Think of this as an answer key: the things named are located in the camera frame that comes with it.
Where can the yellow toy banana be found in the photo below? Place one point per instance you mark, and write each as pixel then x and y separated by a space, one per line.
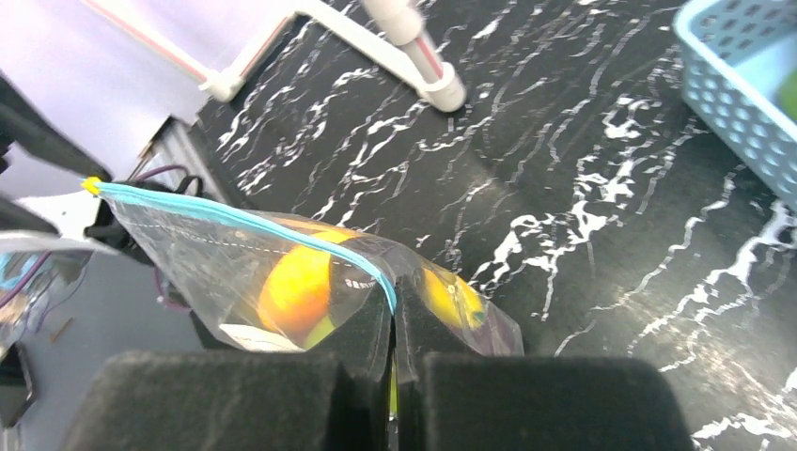
pixel 451 300

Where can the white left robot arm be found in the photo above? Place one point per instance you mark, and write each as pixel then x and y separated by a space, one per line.
pixel 49 224

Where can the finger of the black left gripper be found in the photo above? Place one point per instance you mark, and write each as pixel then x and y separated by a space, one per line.
pixel 23 124

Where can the clear zip top bag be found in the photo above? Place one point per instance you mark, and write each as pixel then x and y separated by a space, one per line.
pixel 215 259

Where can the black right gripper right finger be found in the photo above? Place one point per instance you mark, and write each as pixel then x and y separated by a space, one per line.
pixel 451 398

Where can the green toy pear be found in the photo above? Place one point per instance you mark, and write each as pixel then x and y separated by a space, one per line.
pixel 319 332

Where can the light blue plastic basket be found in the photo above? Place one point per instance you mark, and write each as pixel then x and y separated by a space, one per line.
pixel 736 55

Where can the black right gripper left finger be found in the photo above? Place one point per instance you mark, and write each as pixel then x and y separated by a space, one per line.
pixel 332 397

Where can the white pvc pipe frame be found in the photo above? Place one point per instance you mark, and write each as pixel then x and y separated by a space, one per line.
pixel 404 48

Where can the orange toy mango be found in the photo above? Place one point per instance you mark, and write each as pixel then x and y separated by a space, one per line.
pixel 306 285

